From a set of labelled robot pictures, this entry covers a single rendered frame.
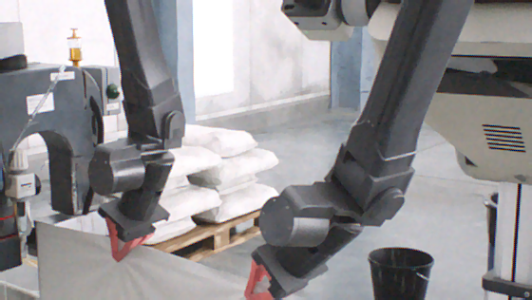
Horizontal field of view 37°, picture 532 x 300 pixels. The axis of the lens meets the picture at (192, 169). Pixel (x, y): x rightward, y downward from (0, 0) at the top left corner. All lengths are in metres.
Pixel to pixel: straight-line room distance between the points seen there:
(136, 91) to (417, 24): 0.46
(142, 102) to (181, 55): 6.01
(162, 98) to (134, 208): 0.18
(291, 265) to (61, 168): 0.60
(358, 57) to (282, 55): 1.20
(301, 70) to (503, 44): 8.20
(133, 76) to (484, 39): 0.51
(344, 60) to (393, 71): 9.12
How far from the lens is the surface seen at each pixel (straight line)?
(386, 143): 0.85
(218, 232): 4.51
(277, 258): 0.98
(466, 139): 1.39
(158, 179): 1.13
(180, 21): 7.07
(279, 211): 0.88
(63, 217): 1.45
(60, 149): 1.43
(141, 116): 1.12
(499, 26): 1.23
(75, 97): 1.41
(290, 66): 9.15
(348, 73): 9.91
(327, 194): 0.90
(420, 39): 0.78
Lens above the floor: 1.46
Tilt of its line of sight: 13 degrees down
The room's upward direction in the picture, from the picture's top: 1 degrees counter-clockwise
